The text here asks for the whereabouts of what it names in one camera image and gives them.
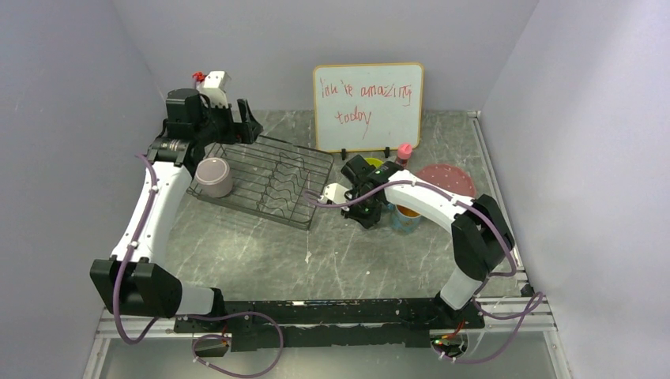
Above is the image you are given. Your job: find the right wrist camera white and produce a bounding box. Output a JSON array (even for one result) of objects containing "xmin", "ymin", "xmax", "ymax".
[{"xmin": 318, "ymin": 183, "xmax": 349, "ymax": 205}]

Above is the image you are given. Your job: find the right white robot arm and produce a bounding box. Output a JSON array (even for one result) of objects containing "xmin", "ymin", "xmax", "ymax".
[{"xmin": 341, "ymin": 156, "xmax": 517, "ymax": 328}]

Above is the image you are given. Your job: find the aluminium rail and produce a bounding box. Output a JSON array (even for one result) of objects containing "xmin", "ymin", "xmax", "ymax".
[{"xmin": 95, "ymin": 310, "xmax": 214, "ymax": 339}]

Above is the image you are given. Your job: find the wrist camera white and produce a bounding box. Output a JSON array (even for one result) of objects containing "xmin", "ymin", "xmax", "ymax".
[
  {"xmin": 318, "ymin": 183, "xmax": 349, "ymax": 205},
  {"xmin": 198, "ymin": 70, "xmax": 230, "ymax": 109}
]

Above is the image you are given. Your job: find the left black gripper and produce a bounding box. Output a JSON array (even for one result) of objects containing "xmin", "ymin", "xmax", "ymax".
[{"xmin": 194, "ymin": 97, "xmax": 262, "ymax": 147}]

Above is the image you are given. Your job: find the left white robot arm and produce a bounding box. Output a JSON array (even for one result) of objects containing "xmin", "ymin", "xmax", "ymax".
[{"xmin": 89, "ymin": 88, "xmax": 263, "ymax": 332}]

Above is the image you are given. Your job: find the yellow-green bowl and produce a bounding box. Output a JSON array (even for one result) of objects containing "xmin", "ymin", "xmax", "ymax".
[{"xmin": 364, "ymin": 157, "xmax": 384, "ymax": 168}]

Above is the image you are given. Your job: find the pink polka dot plate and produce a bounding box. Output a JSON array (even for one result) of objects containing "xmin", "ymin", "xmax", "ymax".
[{"xmin": 415, "ymin": 163, "xmax": 476, "ymax": 197}]

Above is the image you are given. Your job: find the grey wire dish rack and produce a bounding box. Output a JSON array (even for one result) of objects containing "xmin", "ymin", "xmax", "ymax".
[{"xmin": 187, "ymin": 136, "xmax": 334, "ymax": 230}]

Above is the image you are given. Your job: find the black base frame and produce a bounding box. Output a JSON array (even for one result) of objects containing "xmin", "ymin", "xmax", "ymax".
[{"xmin": 174, "ymin": 298, "xmax": 485, "ymax": 352}]

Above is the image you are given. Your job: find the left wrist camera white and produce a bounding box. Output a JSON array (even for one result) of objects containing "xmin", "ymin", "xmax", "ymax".
[{"xmin": 198, "ymin": 70, "xmax": 230, "ymax": 109}]

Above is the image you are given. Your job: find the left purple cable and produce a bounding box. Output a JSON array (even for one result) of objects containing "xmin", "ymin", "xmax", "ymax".
[{"xmin": 111, "ymin": 153, "xmax": 284, "ymax": 379}]

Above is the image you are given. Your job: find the grey lilac mug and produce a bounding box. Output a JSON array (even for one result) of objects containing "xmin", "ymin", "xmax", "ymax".
[{"xmin": 195, "ymin": 157, "xmax": 234, "ymax": 198}]

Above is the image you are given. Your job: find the small pink bottle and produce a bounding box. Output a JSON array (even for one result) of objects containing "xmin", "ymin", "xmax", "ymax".
[{"xmin": 394, "ymin": 143, "xmax": 413, "ymax": 167}]

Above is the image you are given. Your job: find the whiteboard with yellow frame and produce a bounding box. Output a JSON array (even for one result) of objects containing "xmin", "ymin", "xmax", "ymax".
[{"xmin": 313, "ymin": 62, "xmax": 424, "ymax": 152}]

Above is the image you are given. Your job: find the blue butterfly mug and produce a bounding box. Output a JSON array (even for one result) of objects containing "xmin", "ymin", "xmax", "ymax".
[{"xmin": 390, "ymin": 205, "xmax": 423, "ymax": 234}]

